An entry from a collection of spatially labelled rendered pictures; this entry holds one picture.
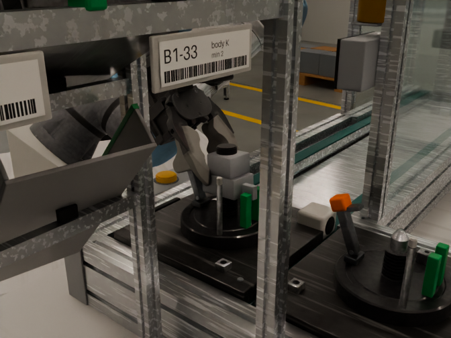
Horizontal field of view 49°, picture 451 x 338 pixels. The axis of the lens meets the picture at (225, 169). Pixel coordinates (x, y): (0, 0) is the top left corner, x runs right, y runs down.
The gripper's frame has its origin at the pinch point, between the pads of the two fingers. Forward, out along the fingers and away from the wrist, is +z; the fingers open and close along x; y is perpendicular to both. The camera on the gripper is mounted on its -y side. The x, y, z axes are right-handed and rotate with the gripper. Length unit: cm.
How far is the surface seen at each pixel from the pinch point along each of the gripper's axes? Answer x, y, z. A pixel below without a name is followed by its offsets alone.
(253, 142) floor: -267, 210, -39
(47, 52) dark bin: 34.5, -23.6, -9.0
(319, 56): -492, 236, -111
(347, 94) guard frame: -80, 18, -8
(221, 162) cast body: 3.5, -3.2, -0.6
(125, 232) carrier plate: 12.6, 12.2, 0.9
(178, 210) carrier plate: 2.4, 11.4, 1.5
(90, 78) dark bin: 26.1, -15.6, -10.6
